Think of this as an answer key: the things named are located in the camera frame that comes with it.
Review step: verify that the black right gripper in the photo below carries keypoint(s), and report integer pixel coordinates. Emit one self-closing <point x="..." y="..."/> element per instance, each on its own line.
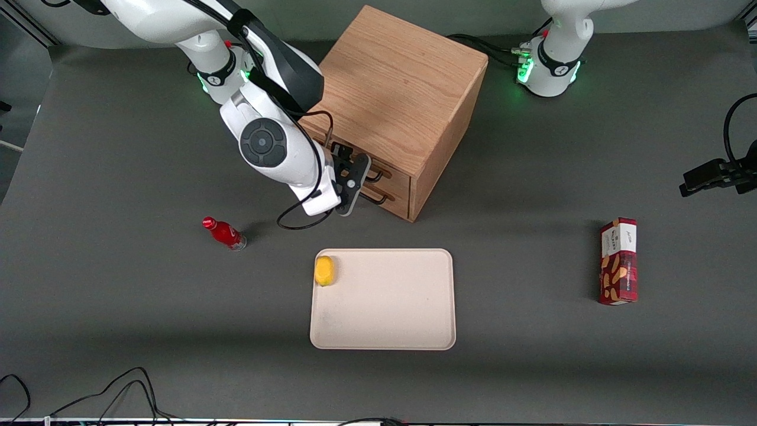
<point x="338" y="157"/>

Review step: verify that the small red cola bottle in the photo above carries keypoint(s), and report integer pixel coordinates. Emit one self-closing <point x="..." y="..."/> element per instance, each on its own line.
<point x="226" y="234"/>

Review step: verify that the grey metal frame bar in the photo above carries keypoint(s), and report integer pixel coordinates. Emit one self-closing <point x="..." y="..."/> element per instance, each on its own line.
<point x="35" y="29"/>
<point x="752" y="22"/>

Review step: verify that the wooden drawer cabinet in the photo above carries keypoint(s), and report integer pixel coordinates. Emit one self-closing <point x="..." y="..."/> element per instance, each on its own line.
<point x="402" y="77"/>

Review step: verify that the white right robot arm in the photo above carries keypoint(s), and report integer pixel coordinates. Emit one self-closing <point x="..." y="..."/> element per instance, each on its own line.
<point x="295" y="171"/>

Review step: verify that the red snack box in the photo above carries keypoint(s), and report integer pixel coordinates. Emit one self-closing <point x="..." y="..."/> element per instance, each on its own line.
<point x="618" y="266"/>

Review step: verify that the black camera clamp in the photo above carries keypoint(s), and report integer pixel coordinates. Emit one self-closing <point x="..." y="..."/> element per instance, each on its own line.
<point x="709" y="176"/>

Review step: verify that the yellow lemon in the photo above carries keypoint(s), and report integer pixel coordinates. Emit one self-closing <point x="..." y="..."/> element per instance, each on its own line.
<point x="324" y="271"/>

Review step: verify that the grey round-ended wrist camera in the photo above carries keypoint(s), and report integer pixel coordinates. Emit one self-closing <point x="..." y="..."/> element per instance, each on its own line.
<point x="355" y="194"/>

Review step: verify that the beige plastic tray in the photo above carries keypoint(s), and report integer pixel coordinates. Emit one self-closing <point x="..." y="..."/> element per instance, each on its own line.
<point x="390" y="302"/>

